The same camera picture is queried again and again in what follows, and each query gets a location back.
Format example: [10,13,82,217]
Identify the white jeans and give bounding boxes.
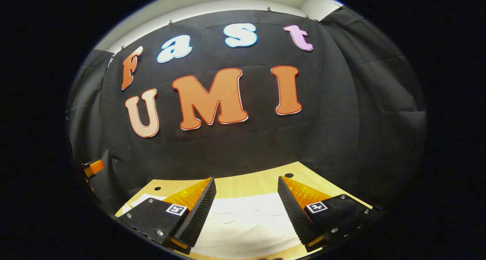
[121,192,304,259]

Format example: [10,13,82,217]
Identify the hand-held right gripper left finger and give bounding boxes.
[116,176,217,255]

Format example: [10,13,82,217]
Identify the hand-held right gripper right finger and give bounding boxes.
[277,176,384,253]

